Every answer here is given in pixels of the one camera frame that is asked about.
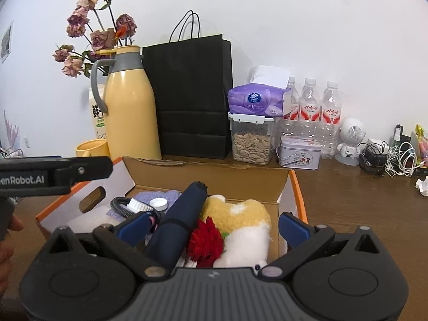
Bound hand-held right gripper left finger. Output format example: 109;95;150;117
42;211;169;280

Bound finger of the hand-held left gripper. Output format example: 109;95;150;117
55;156;114;189

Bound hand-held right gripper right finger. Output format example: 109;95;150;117
257;211;390;280

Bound white cloth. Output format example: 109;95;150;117
65;207;125;234

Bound navy folding umbrella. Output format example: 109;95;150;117
146;181;209;273

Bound red artificial rose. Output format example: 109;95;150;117
185;216;231;268

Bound orange and white cardboard box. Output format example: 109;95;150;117
35;155;308;268

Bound person's left hand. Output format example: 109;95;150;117
0;214;25;300

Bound yellow mug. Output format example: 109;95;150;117
75;139;111;158

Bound black brush white bristles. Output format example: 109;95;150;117
112;197;158;221

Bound purple cloth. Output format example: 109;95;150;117
106;190;183;221

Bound yellow and white plush toy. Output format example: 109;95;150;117
201;194;272;269

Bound white milk carton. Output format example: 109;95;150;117
88;87;108;140

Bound yellow thermos jug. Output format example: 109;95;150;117
90;45;162;161

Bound printed tin box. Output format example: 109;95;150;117
275;135;322;168

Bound clear container of seeds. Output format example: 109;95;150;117
228;111;275;165

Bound white robot-shaped speaker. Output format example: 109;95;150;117
335;117;368;167

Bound black paper bag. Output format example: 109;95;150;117
142;10;234;160

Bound dried pink flower bouquet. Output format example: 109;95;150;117
52;0;137;78

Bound purple tissue pack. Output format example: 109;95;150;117
227;65;292;117

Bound black charger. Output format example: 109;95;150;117
393;124;411;148

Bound colourful snack packet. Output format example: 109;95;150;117
415;124;428;168

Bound wire storage rack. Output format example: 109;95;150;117
0;145;25;159

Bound purple plant wall sticker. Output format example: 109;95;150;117
3;110;19;148

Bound tangle of charger cables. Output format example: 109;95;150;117
359;139;418;177

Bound small wall picture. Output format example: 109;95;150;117
0;20;14;64

